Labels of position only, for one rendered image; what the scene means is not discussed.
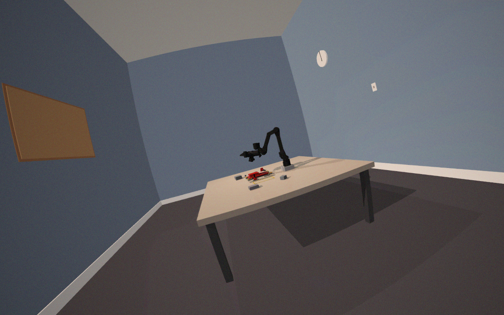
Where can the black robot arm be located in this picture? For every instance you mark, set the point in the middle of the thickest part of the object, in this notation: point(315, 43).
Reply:
point(258, 151)

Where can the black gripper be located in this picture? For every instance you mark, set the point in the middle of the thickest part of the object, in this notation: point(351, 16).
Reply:
point(247, 154)

